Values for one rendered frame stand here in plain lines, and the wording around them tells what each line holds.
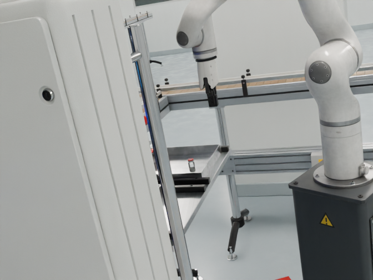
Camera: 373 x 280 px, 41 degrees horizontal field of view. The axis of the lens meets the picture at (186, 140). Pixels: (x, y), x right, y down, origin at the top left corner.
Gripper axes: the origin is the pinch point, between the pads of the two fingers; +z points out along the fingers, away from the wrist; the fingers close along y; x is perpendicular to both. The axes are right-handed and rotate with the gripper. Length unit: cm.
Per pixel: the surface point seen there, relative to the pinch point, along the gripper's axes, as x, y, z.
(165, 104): -49, -77, 21
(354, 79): 48, -81, 19
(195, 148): -11.9, -5.9, 19.9
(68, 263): 4, 109, -6
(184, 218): -1.6, 44.4, 22.2
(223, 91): -17, -83, 18
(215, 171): -0.1, 11.9, 22.2
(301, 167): 19, -84, 64
